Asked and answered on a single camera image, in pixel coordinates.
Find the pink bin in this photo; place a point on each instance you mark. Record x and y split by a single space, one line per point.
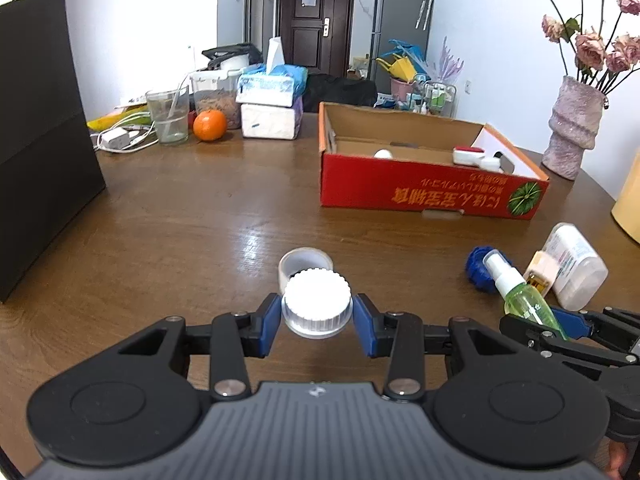
401 90

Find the red cardboard box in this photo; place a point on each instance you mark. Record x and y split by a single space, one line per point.
415 195

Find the blue tissue pack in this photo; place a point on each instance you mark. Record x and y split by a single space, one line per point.
270 87

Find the green spray bottle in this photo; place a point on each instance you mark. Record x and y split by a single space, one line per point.
522 300

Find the orange fruit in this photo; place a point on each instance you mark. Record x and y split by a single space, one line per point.
210 125

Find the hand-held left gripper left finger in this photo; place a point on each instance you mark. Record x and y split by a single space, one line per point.
267 327

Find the blue plastic item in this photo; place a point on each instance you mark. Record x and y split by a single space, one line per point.
407 49

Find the large white plastic bottle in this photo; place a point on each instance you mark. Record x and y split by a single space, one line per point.
575 265

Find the white ribbed cap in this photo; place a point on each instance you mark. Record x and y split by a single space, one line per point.
316 300

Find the black board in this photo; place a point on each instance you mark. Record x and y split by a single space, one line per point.
40 135

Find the yellow packet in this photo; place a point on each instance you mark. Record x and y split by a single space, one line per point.
107 121

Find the cream yellow thermos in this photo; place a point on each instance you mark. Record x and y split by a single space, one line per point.
629 205

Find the pink textured vase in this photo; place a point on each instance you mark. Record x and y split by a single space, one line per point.
572 130

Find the black folded stand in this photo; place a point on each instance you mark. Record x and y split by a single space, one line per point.
230 55

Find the dried pink roses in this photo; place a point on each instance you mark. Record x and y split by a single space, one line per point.
590 50

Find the dark brown door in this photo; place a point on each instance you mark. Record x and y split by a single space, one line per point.
315 20

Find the grey refrigerator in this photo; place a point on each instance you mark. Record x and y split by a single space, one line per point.
400 15

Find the clear glass cup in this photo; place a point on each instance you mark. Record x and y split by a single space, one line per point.
167 115

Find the purple feather decoration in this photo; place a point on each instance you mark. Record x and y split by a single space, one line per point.
449 62

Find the white and purple tissue pack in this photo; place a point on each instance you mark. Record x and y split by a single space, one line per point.
270 121

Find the clear plastic storage container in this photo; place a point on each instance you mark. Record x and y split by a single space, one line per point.
215 97

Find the yellow plastic toy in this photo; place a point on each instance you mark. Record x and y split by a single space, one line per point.
397 67

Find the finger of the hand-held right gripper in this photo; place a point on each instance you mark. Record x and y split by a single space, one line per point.
570 321
530 332

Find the small amber bottle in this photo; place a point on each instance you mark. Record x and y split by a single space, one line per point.
541 272

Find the black folding chair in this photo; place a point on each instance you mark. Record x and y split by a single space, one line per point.
340 92

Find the red and white lint brush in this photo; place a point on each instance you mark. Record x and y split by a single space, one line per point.
475 157

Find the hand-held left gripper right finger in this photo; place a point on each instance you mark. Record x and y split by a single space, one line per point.
367 327

